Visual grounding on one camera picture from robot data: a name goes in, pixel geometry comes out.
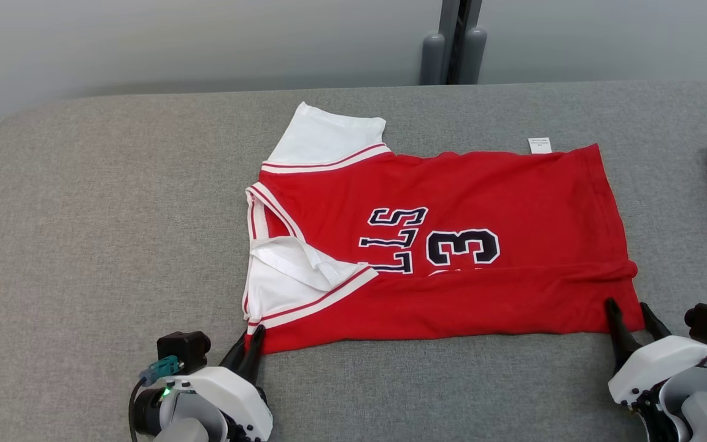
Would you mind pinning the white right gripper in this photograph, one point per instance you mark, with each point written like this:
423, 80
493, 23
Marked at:
654, 362

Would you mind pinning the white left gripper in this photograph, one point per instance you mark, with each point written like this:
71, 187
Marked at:
237, 399

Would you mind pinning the red Bulls jersey white sleeves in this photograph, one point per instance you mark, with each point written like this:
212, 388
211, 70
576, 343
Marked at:
452, 184

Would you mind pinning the grey rounded tube brace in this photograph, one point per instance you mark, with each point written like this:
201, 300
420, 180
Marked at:
474, 58
433, 61

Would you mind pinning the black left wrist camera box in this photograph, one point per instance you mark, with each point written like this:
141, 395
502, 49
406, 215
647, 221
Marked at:
183, 351

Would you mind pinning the grey aluminium frame post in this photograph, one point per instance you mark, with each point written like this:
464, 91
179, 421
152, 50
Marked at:
448, 15
475, 12

